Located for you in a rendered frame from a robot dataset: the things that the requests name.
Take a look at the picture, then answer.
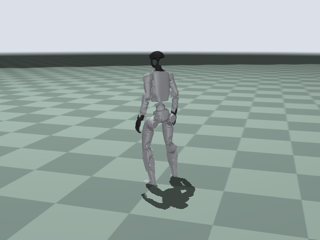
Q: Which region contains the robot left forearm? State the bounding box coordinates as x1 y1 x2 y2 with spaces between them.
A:
138 92 149 118

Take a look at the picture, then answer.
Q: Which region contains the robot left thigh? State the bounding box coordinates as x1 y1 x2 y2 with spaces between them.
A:
142 115 159 158

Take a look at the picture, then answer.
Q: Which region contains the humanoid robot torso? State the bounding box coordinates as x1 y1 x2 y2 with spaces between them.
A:
149 68 170 123

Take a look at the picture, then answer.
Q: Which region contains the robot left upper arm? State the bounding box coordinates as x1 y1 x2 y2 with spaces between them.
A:
143 72 154 101

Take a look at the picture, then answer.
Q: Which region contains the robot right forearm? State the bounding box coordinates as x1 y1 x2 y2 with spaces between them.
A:
171 95 179 113

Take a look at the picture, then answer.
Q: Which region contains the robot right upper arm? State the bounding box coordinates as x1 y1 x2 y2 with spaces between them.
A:
168 72 179 98

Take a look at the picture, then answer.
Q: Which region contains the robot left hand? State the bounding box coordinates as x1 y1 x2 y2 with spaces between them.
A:
135 115 144 133

